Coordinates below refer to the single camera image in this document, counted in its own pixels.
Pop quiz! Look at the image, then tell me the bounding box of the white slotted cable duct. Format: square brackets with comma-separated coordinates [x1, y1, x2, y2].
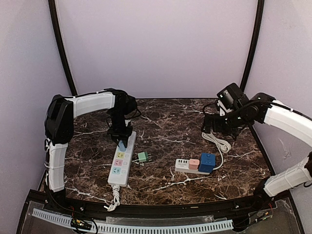
[32, 208, 234, 234]

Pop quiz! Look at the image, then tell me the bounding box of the small white power strip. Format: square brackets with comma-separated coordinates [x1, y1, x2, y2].
[175, 158, 210, 175]

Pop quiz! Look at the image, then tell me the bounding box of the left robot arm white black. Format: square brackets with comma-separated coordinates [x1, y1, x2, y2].
[44, 88, 137, 193]

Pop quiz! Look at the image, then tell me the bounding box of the black front table rail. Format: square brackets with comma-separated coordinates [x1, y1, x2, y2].
[26, 190, 272, 219]

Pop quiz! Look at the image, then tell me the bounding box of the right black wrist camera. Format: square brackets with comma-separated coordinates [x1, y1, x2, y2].
[217, 83, 249, 110]

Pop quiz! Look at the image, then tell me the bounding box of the green plug adapter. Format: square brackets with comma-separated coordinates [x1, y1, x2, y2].
[137, 152, 149, 163]

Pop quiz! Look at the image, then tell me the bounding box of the long white colourful power strip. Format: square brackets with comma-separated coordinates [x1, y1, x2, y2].
[108, 132, 137, 187]

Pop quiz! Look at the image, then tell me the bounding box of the light blue plug adapter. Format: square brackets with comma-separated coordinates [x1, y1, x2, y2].
[118, 141, 127, 152]

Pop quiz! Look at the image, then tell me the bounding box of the white coiled cable small strip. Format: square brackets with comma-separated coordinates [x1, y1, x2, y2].
[201, 132, 232, 171]

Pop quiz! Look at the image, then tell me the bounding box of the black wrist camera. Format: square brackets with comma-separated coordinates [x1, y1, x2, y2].
[217, 83, 249, 110]
[120, 95, 137, 115]

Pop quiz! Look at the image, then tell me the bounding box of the pink plug adapter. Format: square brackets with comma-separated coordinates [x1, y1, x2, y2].
[188, 159, 200, 170]

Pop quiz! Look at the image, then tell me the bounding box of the blue cube socket adapter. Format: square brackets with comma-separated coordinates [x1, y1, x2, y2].
[198, 153, 215, 173]

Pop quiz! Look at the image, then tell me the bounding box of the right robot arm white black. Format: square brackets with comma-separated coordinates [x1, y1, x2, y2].
[201, 93, 312, 197]

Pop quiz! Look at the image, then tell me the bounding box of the white cable long strip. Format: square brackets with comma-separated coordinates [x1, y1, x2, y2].
[104, 185, 120, 212]

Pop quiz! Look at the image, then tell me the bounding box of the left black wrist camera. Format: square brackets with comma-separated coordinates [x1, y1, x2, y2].
[120, 95, 137, 115]

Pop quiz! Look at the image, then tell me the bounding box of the left black frame post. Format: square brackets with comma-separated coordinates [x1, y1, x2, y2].
[48, 0, 78, 96]

